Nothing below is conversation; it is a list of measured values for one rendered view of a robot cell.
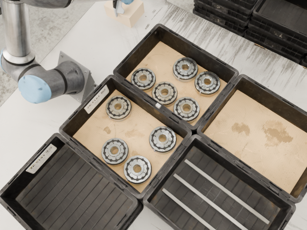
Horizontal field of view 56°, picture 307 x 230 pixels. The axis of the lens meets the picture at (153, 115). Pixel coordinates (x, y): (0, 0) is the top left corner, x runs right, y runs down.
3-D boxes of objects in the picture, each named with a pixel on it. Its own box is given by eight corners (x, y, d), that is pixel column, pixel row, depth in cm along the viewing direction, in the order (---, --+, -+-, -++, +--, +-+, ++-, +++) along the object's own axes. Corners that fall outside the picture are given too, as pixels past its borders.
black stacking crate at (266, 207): (144, 204, 106) (141, 201, 95) (192, 142, 113) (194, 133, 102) (237, 282, 95) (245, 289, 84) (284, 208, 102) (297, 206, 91)
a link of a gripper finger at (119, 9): (120, 22, 141) (124, 3, 136) (111, 17, 143) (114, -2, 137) (124, 20, 144) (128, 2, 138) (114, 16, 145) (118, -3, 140)
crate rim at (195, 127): (112, 75, 115) (110, 72, 113) (158, 25, 123) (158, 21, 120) (193, 133, 104) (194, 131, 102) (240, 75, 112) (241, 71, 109)
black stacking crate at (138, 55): (117, 86, 124) (111, 73, 113) (159, 39, 131) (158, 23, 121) (192, 140, 113) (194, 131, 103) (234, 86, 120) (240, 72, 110)
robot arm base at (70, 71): (59, 87, 136) (42, 93, 128) (59, 56, 129) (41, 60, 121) (83, 98, 130) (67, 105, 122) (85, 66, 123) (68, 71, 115)
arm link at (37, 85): (60, 101, 124) (34, 112, 113) (39, 82, 127) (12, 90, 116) (68, 81, 117) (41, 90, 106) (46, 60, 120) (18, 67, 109)
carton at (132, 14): (106, 15, 152) (103, 5, 145) (120, 0, 156) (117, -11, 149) (131, 28, 148) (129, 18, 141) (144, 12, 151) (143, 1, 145)
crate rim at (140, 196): (58, 132, 108) (56, 130, 106) (111, 75, 115) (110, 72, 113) (140, 201, 97) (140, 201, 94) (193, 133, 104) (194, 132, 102)
